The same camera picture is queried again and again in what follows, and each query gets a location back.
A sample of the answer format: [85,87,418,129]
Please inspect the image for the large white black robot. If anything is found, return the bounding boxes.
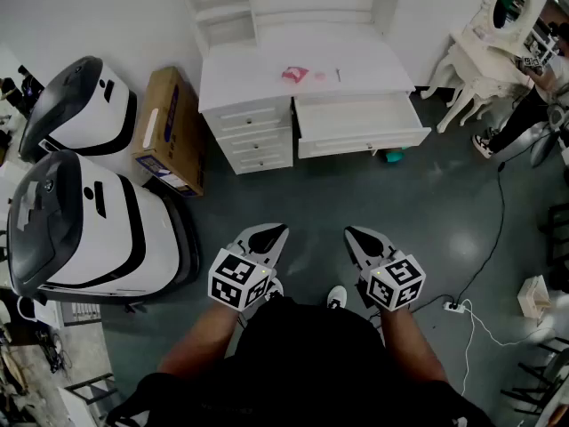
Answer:
[6,149,201,304]

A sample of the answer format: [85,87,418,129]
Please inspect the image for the black metal rack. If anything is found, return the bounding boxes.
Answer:
[500,335,569,417]
[537,202,569,279]

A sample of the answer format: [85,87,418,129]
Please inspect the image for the black metal frame table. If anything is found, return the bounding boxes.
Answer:
[60,371,120,427]

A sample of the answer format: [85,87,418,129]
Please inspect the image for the person's left shoe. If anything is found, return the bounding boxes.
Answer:
[265,277,285,302]

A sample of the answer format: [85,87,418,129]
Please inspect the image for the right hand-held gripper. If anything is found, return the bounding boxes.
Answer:
[344,225,427,313]

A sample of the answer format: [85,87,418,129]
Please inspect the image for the beige wooden box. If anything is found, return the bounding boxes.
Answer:
[516,275,552,319]

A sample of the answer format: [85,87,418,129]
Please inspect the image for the person's right forearm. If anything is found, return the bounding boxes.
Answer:
[377,307,448,384]

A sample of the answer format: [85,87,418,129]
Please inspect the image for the black power cable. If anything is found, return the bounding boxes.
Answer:
[411,161,508,315]

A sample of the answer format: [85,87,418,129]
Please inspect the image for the pink packet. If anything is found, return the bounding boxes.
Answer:
[280,66,309,85]

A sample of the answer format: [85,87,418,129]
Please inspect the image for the small white drawer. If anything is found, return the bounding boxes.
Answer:
[217,126,293,155]
[230,147,294,173]
[211,107,288,135]

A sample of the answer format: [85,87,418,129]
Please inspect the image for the brown cardboard box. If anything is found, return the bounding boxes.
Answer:
[132,66,206,198]

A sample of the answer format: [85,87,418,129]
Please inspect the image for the person's right shoe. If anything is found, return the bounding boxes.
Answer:
[326,285,348,310]

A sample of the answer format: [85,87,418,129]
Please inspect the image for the person's shoe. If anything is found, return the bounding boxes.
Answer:
[326,285,348,310]
[265,277,285,302]

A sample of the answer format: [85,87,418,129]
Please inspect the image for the white cable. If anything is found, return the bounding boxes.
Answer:
[460,300,557,398]

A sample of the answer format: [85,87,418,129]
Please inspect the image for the ornate cream vanity table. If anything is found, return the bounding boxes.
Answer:
[420,28,541,135]

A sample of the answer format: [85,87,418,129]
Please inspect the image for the oval cream-framed mirror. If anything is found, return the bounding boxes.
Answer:
[477,0,541,46]

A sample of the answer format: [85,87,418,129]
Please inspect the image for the white desk with drawers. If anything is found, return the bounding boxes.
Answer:
[171,0,419,176]

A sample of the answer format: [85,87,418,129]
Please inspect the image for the large white drawer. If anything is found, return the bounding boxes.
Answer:
[292,91,432,159]

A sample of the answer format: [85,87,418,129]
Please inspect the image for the person's left forearm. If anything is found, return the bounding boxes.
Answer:
[157,300,244,377]

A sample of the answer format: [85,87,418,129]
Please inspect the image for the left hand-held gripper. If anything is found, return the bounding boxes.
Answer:
[207,222,290,313]

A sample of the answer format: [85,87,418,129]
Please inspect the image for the small white black robot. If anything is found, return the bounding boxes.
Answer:
[18,55,138,164]

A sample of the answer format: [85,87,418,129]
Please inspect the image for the person's black clothing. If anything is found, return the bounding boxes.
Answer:
[106,295,494,427]

